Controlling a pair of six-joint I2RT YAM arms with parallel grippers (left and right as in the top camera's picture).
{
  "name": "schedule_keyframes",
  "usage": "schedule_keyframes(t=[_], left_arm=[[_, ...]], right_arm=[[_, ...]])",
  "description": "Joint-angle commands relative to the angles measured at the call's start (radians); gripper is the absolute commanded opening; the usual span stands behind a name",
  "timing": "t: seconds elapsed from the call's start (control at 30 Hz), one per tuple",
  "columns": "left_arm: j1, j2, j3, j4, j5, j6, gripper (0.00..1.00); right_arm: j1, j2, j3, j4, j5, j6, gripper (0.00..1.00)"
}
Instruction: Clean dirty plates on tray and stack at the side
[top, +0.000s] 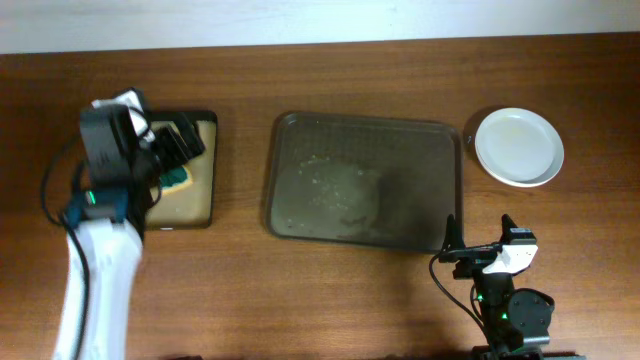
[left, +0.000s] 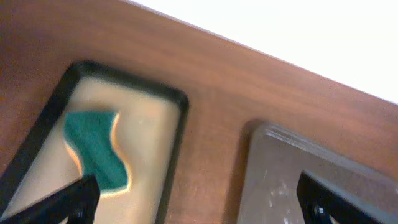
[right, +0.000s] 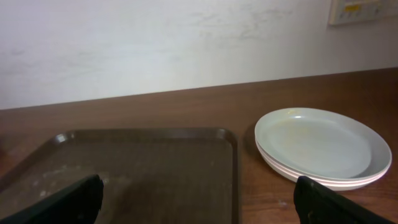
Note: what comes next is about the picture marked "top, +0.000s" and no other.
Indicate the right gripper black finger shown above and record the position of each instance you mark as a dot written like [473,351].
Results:
[507,225]
[453,239]

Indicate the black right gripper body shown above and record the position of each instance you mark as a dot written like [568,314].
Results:
[474,262]

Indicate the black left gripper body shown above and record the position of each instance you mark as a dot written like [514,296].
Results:
[168,150]

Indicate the green and yellow sponge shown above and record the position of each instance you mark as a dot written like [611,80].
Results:
[176,180]

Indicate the light grey plate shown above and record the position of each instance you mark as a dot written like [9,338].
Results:
[519,148]

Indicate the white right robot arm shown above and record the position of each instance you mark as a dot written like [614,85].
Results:
[514,322]

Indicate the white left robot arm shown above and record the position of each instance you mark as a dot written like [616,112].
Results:
[129,153]

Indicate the black tray with soapy water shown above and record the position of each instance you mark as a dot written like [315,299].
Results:
[191,207]

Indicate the dark brown serving tray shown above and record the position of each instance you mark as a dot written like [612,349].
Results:
[362,180]

